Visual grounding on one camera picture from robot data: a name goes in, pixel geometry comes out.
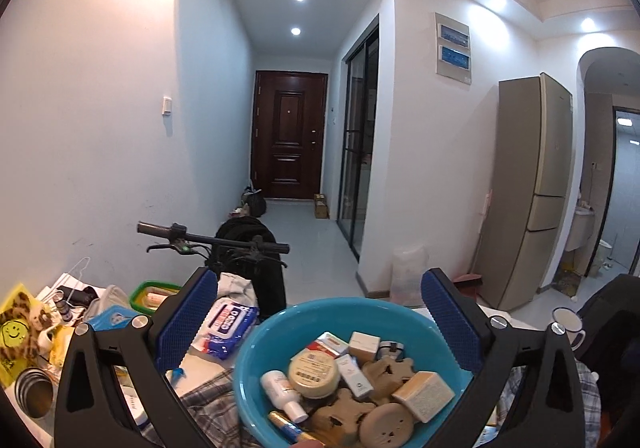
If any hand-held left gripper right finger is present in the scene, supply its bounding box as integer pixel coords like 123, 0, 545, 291
420, 268, 588, 448

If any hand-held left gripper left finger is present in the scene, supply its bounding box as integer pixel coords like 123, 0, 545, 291
52, 267, 221, 448

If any tan soap block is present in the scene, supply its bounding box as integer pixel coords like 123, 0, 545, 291
391, 370, 457, 424

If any blue plastic basin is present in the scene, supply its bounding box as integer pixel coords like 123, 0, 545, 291
234, 297, 476, 448

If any round cream jar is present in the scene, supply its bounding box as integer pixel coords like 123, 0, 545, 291
287, 347, 341, 400

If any gold blue cigarette box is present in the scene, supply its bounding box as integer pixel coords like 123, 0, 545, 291
268, 409, 321, 446

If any wet wipes pack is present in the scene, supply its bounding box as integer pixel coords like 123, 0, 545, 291
192, 298, 260, 361

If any red dustpan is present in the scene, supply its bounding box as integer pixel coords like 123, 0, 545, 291
454, 274, 485, 299

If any grey white sock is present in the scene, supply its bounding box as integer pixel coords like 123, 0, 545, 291
216, 272, 257, 309

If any blue plaid shirt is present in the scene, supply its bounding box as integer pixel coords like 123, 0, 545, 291
177, 360, 601, 448

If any clear plastic tub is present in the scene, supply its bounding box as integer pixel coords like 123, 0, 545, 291
85, 284, 132, 323

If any small beige box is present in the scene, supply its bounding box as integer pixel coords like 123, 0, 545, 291
348, 331, 382, 363

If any black pouch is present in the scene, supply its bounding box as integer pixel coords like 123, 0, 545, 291
57, 285, 98, 309

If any white slim carton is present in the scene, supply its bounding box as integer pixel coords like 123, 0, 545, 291
334, 354, 375, 400

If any white plastic bottle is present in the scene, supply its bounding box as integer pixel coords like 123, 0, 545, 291
260, 370, 309, 424

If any white enamel mug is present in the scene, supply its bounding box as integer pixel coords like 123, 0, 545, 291
551, 307, 587, 349

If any red white box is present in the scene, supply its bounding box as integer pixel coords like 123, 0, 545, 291
315, 332, 350, 357

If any brown round face piece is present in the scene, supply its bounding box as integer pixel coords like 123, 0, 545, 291
359, 403, 416, 448

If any small black bag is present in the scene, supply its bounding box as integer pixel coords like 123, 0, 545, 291
241, 188, 267, 217

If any dark garment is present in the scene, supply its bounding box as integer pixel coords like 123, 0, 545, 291
575, 273, 640, 379

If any white washbasin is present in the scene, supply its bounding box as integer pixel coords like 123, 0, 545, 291
570, 208, 596, 249

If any beige refrigerator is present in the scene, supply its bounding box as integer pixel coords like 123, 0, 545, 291
472, 72, 575, 313

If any yellow smiley bag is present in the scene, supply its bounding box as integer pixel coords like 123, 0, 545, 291
0, 283, 56, 386

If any black-framed glass door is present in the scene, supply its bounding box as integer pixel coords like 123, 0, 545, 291
336, 14, 380, 261

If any brown entrance door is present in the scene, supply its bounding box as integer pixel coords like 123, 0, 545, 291
252, 70, 328, 201

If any grey electrical panel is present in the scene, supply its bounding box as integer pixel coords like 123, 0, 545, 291
434, 12, 473, 86

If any pale-handled broom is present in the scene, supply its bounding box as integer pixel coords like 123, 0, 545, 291
470, 188, 493, 279

